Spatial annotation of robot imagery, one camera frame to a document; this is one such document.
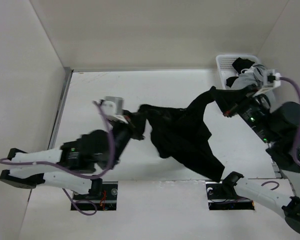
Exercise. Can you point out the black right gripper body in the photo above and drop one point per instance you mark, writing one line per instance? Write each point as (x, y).
(255, 114)

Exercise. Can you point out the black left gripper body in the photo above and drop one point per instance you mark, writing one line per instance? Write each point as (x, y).
(121, 134)

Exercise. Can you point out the black tank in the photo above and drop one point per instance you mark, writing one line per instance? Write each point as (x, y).
(182, 134)
(239, 65)

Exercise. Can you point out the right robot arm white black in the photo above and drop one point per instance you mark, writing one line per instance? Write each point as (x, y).
(281, 130)

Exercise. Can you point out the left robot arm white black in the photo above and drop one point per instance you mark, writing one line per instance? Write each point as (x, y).
(73, 165)

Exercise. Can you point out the grey tank top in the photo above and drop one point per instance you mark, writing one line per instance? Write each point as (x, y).
(247, 76)

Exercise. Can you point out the white plastic laundry basket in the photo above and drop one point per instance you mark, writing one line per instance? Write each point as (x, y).
(225, 67)

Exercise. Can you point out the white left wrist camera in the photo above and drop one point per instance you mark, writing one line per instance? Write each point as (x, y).
(111, 108)

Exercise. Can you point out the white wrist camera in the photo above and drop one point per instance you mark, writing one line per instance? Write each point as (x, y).
(271, 81)
(111, 108)

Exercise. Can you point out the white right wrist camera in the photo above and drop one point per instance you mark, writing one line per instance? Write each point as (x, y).
(271, 81)

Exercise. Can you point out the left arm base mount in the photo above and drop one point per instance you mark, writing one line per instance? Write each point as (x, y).
(105, 201)

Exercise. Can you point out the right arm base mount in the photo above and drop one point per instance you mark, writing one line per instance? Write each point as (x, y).
(220, 200)

